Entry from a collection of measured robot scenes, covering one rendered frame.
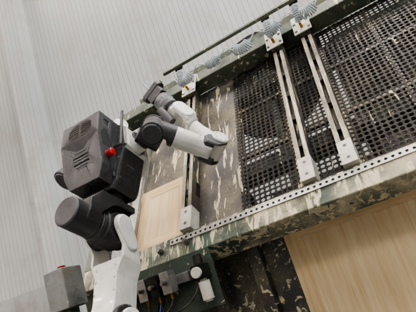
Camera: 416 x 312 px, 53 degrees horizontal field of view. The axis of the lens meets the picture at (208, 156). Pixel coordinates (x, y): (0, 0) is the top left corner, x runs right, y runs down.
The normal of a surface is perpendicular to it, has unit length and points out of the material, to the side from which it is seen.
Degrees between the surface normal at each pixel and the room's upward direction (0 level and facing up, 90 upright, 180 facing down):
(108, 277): 64
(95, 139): 81
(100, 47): 90
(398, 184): 146
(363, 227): 90
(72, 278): 90
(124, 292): 90
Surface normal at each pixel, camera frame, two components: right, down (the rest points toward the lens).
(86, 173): -0.49, -0.25
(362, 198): 0.00, 0.69
